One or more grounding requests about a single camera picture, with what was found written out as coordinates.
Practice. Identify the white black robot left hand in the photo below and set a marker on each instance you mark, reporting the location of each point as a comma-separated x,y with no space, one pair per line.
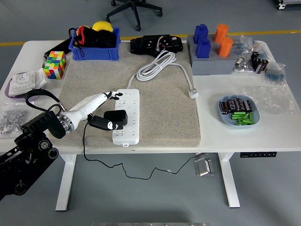
80,110

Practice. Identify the black plug adapter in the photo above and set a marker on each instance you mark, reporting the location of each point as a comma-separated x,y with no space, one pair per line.
117,115

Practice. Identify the white power strip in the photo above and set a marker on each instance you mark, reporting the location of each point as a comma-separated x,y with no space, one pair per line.
131,131

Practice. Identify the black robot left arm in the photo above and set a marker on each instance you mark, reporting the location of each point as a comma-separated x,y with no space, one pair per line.
35,124

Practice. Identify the white plastic cover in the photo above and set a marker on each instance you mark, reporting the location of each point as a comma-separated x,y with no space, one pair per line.
41,78

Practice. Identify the colourful puzzle cube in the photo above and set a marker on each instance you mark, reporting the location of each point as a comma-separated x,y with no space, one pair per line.
55,63

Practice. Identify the blue plastic bin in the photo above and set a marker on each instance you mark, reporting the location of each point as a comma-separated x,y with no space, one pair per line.
94,53

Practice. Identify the long black box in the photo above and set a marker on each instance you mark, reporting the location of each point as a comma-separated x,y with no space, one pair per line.
56,47

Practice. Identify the clear bag of silver screws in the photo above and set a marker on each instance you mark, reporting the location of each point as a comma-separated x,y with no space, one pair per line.
11,117

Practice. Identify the purple tray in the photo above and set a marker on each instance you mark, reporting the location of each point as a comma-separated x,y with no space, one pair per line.
9,92

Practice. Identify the white table leg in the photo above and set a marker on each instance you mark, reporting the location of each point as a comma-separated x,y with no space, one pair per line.
229,183
65,183

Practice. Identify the grey-brown mat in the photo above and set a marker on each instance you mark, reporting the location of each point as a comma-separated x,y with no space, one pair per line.
164,117

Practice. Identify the yellow ball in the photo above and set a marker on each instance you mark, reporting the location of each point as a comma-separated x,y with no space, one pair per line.
102,25

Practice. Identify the black office chair base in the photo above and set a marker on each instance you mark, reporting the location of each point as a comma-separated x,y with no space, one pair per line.
135,9

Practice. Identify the silver foot pedal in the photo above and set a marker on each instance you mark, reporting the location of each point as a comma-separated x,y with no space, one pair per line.
203,167

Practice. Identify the blue bottle-shaped block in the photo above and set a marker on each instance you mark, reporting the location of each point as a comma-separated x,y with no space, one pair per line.
203,48
201,33

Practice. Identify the grey block holder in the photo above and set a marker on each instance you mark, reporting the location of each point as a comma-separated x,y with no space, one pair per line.
211,66

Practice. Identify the black cylindrical capacitor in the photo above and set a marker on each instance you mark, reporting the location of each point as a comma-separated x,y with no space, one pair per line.
254,58
231,105
239,104
265,64
224,108
259,67
248,106

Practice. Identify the light blue plate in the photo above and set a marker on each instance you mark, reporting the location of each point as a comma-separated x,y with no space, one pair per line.
227,121

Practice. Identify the green battery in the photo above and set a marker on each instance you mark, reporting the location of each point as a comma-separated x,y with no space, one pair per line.
251,117
238,114
246,116
241,123
238,117
244,121

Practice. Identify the orange cylinder block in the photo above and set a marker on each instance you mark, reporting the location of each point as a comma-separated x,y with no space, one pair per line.
221,31
225,47

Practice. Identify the clear bag of silver parts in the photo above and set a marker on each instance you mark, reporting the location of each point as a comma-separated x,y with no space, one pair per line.
242,66

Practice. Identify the clear bag of resistors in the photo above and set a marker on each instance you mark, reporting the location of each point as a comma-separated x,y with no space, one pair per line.
243,44

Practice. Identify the black desk control panel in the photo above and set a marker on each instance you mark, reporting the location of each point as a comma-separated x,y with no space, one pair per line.
258,155

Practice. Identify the empty clear plastic bag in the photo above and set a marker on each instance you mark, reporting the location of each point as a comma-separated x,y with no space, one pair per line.
270,99

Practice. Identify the clear bag of blue parts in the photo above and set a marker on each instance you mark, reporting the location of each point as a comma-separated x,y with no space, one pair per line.
275,74

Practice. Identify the white wall socket panel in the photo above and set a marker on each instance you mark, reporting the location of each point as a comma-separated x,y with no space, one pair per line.
22,81

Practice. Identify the white wheeled frame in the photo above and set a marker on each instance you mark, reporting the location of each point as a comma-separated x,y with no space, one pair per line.
288,3

